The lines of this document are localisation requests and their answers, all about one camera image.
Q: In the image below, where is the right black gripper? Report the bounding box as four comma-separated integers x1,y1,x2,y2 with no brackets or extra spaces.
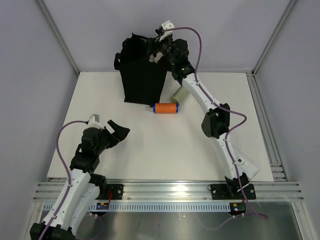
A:
140,29,177,67

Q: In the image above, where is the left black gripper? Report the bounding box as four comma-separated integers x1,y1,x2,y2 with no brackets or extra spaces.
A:
94,120,130,156

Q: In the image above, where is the orange blue pump bottle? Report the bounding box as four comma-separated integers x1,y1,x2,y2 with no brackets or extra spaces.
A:
149,51,163,63
145,103,179,114

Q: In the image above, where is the white translucent bottle grey cap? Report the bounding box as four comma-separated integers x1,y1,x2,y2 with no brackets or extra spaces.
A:
234,149,259,180

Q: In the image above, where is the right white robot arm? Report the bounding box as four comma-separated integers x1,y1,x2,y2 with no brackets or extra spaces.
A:
147,26,249,199

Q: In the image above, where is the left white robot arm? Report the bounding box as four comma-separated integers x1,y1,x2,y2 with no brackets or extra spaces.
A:
29,115,130,240

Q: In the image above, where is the black canvas bag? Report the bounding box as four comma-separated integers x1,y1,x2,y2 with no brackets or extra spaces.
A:
113,33,167,105

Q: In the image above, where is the green bottle near bag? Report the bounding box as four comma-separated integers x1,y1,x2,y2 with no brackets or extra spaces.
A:
170,86,189,105

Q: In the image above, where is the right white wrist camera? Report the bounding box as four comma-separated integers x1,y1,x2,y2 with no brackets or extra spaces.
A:
156,20,175,42

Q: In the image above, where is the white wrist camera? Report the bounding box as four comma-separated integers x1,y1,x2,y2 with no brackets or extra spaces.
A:
156,20,175,42
87,114,103,129

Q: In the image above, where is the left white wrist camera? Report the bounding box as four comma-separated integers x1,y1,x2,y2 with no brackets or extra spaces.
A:
87,114,103,129

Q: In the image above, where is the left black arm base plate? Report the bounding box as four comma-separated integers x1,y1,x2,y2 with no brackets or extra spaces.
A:
96,184,124,200

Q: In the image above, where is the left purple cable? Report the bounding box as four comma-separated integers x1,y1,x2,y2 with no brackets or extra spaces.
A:
39,120,106,240

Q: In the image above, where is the purple cable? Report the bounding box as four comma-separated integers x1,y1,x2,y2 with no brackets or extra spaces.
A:
39,120,106,240
163,25,270,231

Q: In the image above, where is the white slotted cable duct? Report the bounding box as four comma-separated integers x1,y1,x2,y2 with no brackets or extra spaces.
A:
43,202,231,212

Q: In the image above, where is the aluminium front rail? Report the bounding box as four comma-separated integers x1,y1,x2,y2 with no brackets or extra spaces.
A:
32,178,304,202

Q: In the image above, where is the left aluminium frame post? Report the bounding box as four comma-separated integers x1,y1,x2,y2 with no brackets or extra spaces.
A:
35,0,81,76

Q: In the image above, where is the aluminium frame post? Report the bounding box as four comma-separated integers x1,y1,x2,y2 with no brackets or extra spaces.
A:
251,0,299,77
35,0,81,76

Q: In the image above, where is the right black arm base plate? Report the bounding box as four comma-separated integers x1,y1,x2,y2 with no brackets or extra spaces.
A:
207,183,257,200

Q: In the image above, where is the right aluminium frame post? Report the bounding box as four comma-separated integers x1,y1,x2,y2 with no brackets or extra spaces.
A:
251,0,299,77

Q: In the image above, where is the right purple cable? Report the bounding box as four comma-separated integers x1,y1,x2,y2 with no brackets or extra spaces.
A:
163,25,270,231

